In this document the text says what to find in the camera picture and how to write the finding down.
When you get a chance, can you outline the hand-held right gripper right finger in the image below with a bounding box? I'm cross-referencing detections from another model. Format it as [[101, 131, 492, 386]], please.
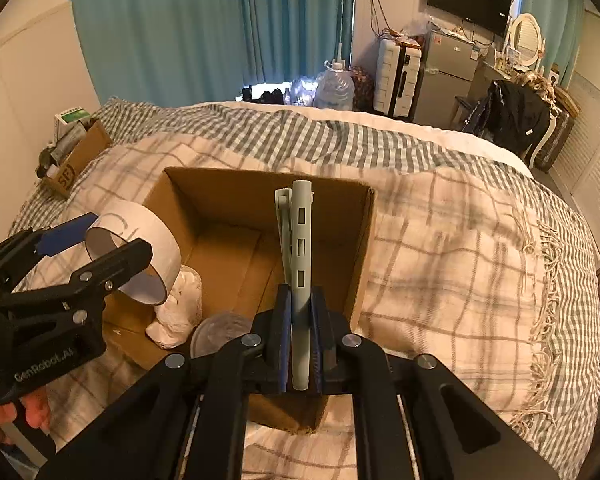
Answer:
[[312, 292, 561, 480]]

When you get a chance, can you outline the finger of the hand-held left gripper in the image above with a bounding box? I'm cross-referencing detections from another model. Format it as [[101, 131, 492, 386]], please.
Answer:
[[0, 238, 154, 326], [0, 212, 101, 291]]

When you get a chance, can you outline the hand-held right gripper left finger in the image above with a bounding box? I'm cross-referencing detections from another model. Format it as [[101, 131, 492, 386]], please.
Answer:
[[37, 285, 291, 480]]

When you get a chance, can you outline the white tape roll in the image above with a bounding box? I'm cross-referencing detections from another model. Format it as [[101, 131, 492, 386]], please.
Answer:
[[85, 199, 182, 306]]

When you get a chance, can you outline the grey plastic printed part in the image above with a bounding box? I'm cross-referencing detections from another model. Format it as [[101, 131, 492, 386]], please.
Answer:
[[274, 178, 316, 393]]

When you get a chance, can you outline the large cardboard box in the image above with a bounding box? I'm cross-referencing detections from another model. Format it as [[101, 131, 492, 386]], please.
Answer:
[[102, 167, 378, 433]]

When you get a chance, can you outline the person's left hand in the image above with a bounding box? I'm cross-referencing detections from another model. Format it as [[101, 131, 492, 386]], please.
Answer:
[[0, 392, 52, 443]]

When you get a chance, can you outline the clear round plastic lid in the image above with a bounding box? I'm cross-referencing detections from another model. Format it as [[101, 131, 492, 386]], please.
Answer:
[[190, 311, 255, 361]]

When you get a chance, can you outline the crumpled white plastic bag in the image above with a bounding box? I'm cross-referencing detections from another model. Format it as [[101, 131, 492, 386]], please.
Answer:
[[146, 266, 203, 350]]

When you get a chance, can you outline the small cardboard box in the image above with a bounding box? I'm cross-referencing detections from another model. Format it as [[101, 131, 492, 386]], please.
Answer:
[[42, 119, 114, 199]]

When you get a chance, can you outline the white and green carton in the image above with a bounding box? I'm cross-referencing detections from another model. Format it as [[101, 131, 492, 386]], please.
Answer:
[[54, 105, 92, 142]]

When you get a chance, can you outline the cream plaid blanket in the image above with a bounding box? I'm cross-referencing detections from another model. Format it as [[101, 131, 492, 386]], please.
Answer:
[[10, 132, 573, 480]]

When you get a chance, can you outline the grey checkered bed sheet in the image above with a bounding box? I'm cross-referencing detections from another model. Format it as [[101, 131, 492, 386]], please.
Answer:
[[10, 97, 600, 428]]

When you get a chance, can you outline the wide teal curtain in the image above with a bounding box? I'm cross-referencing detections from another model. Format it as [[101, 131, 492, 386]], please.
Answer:
[[65, 0, 362, 107]]

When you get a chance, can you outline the pile of clear plastic bottles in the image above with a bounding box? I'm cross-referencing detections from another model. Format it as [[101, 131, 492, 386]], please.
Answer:
[[284, 77, 322, 107]]

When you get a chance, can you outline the large clear water jug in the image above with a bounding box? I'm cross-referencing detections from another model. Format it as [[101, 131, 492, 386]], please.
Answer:
[[313, 60, 356, 110]]

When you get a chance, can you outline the white suitcase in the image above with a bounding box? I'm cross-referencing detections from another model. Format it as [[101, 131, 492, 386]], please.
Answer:
[[373, 37, 424, 121]]

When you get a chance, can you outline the white chair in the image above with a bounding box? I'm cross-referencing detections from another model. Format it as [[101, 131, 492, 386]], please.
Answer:
[[527, 72, 557, 170]]

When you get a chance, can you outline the silver refrigerator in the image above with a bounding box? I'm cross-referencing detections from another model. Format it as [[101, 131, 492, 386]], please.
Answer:
[[412, 27, 487, 128]]

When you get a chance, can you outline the black jacket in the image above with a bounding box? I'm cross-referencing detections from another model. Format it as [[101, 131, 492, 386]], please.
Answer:
[[484, 79, 552, 157]]

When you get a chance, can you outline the brown wicker trunk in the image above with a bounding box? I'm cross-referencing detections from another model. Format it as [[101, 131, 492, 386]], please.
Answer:
[[535, 85, 577, 172]]

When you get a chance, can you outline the white louvered wardrobe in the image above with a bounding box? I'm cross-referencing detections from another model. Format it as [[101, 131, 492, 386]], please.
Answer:
[[550, 10, 600, 266]]

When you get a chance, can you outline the white oval mirror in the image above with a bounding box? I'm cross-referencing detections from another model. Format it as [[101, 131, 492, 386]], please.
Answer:
[[505, 12, 546, 69]]

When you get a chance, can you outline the narrow teal curtain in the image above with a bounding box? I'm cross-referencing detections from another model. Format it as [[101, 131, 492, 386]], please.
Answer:
[[522, 0, 587, 86]]

